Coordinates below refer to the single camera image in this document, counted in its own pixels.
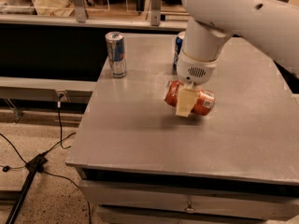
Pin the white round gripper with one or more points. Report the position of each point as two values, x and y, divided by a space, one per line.
195 71

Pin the orange coke can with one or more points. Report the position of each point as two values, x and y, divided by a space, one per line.
204 104

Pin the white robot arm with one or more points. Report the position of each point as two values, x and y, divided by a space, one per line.
205 44

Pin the blue pepsi can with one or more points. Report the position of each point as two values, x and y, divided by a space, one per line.
178 45

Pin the silver blue red bull can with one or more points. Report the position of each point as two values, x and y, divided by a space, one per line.
116 53

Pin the grey metal drawer cabinet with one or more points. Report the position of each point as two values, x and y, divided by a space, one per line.
128 198

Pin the black metal floor stand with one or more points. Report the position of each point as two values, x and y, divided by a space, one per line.
17 197

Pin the grey metal rail frame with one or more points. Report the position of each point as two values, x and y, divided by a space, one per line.
93 19

